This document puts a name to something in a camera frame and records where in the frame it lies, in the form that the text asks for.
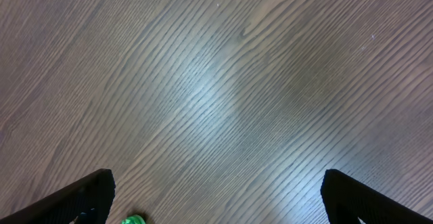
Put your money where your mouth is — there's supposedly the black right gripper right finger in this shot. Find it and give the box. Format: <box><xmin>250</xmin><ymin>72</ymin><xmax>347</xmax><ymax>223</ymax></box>
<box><xmin>321</xmin><ymin>169</ymin><xmax>432</xmax><ymax>224</ymax></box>

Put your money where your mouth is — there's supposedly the green lattice wheel toy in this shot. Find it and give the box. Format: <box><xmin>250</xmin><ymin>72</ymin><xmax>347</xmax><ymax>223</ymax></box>
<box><xmin>122</xmin><ymin>215</ymin><xmax>146</xmax><ymax>224</ymax></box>

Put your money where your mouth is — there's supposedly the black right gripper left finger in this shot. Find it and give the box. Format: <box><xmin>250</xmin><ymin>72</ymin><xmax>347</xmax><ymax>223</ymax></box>
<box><xmin>1</xmin><ymin>169</ymin><xmax>116</xmax><ymax>224</ymax></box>

